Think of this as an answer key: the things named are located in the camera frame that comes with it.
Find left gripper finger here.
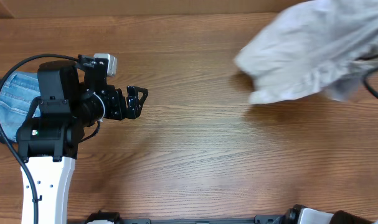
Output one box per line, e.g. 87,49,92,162
126,96,144,119
127,86,148,106

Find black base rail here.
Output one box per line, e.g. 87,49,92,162
117,215,285,224

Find beige khaki shorts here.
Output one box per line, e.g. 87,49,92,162
235,0,378,105

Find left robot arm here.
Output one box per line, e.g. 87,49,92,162
17,54,148,223

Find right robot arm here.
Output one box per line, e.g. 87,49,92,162
275,205,378,224

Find blue denim jeans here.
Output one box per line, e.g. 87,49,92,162
0,72,40,142

